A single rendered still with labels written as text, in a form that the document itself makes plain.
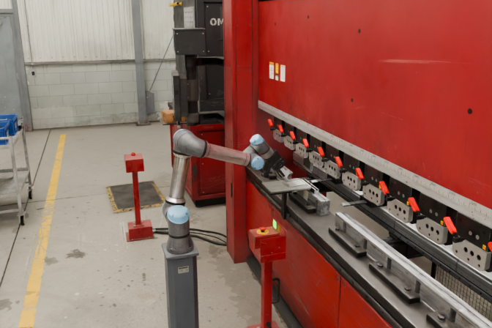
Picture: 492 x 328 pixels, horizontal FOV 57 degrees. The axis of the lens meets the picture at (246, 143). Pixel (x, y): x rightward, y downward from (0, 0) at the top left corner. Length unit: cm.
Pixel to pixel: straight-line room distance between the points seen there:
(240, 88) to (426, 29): 196
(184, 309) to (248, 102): 165
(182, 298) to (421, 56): 176
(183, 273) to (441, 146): 151
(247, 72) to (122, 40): 607
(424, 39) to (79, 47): 806
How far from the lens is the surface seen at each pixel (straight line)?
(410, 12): 195
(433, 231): 190
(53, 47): 940
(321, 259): 257
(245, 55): 352
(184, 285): 266
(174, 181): 259
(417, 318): 201
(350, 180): 237
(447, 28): 178
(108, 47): 938
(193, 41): 358
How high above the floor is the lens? 199
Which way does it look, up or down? 15 degrees down
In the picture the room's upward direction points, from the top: straight up
